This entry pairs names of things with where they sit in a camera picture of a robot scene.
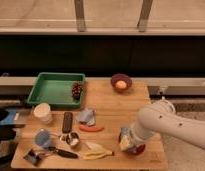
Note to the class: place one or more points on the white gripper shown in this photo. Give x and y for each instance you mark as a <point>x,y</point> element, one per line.
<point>138,135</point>

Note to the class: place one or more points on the blue sponge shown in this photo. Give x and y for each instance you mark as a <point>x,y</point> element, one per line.
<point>125,131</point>

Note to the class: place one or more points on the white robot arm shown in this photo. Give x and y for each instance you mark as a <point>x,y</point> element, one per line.
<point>160,117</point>

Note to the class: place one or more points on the red bowl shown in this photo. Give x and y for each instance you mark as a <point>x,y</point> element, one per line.
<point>139,150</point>

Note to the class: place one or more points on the purple bowl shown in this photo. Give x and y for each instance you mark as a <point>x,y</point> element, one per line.
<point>118,77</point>

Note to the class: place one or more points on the red toy chili pepper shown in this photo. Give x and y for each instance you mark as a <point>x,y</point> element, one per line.
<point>87,128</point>

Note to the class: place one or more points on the blue grey crumpled cloth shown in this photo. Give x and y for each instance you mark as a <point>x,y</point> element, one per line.
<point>87,116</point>

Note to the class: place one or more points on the silver metal measuring cup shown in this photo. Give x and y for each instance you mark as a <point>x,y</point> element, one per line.
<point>72,139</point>

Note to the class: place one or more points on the yellow egg shaped ball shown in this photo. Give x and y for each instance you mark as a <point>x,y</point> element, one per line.
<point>121,84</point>

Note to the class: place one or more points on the black remote control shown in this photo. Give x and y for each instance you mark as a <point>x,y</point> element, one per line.
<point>67,122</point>

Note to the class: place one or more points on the dark red grape bunch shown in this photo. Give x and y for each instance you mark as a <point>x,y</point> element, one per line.
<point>77,89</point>

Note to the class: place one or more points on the green plastic tray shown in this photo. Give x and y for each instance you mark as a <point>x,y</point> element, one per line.
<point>56,89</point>

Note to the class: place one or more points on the blue measuring cup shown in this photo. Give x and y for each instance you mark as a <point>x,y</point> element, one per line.
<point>43,138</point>

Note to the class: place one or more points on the white paper cup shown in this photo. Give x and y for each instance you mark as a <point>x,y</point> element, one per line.
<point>43,112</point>

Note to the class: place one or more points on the blue box on left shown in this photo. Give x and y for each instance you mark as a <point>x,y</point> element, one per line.
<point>14,118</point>

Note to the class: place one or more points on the black handled spatula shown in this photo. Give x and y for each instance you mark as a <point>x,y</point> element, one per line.
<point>36,156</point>

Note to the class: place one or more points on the right metal window post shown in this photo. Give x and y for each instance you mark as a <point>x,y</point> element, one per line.
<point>144,15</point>

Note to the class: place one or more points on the metal window post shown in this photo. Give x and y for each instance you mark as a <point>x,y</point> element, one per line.
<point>144,15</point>
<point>80,17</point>

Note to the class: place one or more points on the left metal window post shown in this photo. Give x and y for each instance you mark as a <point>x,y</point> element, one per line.
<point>80,17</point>

